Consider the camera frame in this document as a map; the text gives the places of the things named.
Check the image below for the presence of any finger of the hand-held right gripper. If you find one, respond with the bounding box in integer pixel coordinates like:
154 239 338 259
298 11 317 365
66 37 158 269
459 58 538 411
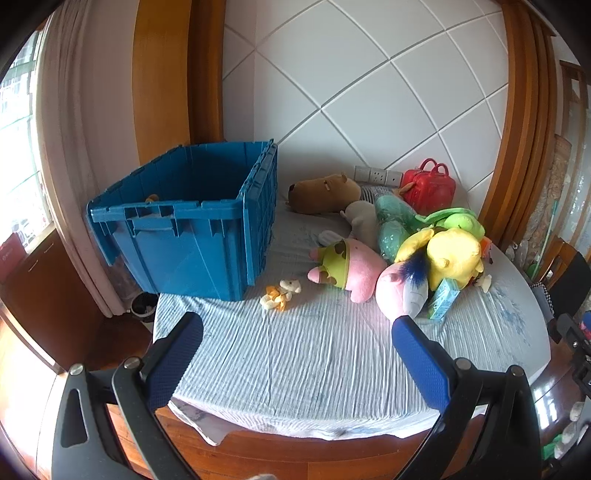
549 311 591 398

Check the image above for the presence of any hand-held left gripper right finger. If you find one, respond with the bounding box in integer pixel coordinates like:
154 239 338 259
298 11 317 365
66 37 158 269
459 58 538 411
392 315 542 480

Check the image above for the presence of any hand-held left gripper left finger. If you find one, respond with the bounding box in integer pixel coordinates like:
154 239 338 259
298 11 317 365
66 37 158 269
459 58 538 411
51 311 205 480

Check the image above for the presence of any pink and grey plush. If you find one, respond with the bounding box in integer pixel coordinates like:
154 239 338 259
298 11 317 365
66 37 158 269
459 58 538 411
375 261 432 321

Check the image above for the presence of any blue plastic storage crate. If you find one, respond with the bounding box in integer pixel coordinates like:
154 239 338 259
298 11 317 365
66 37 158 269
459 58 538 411
86 140 279 302

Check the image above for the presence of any dark wooden chair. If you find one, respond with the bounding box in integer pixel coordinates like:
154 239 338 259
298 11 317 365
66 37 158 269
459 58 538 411
536 237 591 324

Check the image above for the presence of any small dark trash bin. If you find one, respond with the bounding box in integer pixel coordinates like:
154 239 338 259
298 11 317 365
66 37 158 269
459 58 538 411
130 292 160 323

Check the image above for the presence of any teal cardboard box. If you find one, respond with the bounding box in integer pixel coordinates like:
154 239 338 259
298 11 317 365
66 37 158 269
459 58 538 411
427 278 461 321

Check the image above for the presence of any blue feather toy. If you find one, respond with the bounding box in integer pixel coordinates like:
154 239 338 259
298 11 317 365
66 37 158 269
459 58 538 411
402 251 430 289

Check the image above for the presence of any yellow plush toy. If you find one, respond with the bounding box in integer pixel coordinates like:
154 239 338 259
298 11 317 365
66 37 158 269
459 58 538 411
394 227 485 291

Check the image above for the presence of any pink starfish plush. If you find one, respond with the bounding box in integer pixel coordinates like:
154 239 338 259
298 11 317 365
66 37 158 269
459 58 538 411
308 237 389 303

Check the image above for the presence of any green cloth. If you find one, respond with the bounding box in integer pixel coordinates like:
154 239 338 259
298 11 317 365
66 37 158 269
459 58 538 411
542 431 575 462

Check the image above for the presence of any small cream bear plush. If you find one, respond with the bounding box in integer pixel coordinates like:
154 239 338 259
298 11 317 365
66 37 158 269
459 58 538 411
259 278 302 311

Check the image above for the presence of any brown wooden cabinet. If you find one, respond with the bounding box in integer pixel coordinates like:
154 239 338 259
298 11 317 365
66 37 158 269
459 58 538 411
0 228 153 374

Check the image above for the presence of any teal plush in plastic wrap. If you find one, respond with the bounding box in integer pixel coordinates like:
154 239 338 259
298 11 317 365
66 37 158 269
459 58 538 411
374 194 419 264

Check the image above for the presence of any green cloth bag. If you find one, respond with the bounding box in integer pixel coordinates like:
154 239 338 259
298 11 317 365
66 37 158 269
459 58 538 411
416 208 486 236

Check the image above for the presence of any grey white plush animal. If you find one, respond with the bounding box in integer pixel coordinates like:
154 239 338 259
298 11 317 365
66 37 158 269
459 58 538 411
318 200 382 252

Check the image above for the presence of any red toy suitcase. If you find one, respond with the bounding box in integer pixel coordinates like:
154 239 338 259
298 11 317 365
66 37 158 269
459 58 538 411
399 158 457 215

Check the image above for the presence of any brown capybara plush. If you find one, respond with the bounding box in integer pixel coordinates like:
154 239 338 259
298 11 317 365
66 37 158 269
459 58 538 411
288 173 363 214

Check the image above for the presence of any pale pink curtain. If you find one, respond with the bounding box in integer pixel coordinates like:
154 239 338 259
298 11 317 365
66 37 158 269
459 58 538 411
34 0 144 317

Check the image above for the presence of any round wooden bed frame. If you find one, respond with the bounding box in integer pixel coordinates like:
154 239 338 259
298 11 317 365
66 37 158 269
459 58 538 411
106 360 555 480

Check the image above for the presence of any white wall socket strip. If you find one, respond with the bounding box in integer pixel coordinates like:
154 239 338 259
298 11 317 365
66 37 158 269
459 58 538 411
354 165 404 186

